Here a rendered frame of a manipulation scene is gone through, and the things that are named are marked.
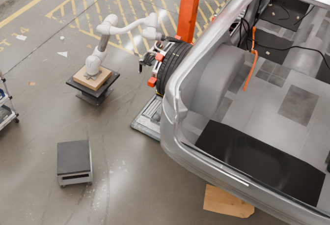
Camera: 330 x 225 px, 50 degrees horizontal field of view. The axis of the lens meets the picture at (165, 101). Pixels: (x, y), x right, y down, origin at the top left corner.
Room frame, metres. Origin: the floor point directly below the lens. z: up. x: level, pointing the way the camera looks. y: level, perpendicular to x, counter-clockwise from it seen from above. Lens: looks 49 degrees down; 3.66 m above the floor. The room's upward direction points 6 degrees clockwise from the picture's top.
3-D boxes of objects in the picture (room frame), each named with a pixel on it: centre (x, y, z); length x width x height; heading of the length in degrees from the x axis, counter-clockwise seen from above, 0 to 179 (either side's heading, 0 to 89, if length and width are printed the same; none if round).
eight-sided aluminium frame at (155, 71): (2.98, 0.03, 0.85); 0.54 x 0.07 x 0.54; 155
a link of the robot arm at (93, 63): (3.19, 0.96, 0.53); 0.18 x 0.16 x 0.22; 165
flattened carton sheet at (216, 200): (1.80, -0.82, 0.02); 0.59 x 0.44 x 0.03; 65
